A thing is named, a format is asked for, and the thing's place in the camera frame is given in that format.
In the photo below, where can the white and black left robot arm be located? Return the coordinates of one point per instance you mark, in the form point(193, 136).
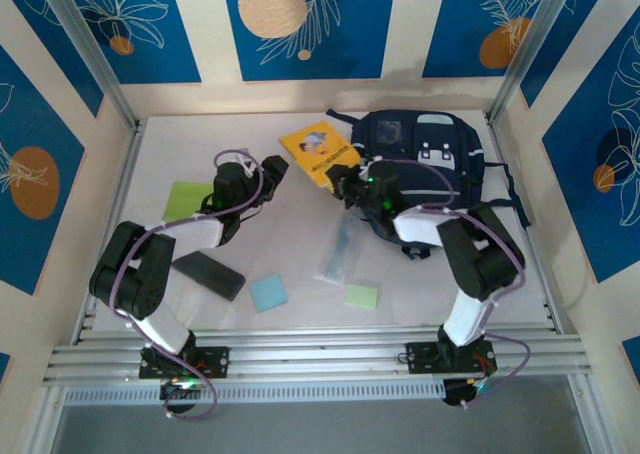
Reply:
point(135, 269)

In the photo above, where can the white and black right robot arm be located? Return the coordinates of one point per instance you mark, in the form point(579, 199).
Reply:
point(480, 254)

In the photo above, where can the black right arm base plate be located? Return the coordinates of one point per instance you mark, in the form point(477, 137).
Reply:
point(422, 359)

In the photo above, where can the aluminium mounting rail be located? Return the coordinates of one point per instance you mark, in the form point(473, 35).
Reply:
point(320, 354)

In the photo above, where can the black controller board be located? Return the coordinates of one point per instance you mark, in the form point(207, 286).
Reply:
point(182, 389)
point(462, 391)

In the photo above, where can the green sticky note pad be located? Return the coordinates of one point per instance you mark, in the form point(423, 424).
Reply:
point(361, 296)

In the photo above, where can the blue sticky note pad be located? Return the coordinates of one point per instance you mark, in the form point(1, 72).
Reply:
point(269, 294)

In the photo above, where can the black pencil case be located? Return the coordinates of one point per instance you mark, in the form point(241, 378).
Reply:
point(210, 276)

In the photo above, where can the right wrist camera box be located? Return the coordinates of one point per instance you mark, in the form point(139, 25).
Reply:
point(372, 164)

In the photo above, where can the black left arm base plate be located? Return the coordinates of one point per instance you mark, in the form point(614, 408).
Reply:
point(215, 361)

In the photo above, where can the yellow picture book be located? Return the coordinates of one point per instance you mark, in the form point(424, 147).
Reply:
point(310, 146)

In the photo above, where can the clear plastic pen bag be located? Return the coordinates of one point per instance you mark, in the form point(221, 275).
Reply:
point(340, 254)

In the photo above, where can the green notebook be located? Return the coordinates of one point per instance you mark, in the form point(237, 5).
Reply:
point(182, 199)

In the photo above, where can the navy blue backpack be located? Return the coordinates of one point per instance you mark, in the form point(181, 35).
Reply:
point(440, 139)

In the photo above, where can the aluminium frame post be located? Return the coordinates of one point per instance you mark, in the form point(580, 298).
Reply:
point(540, 39)
point(90, 49)

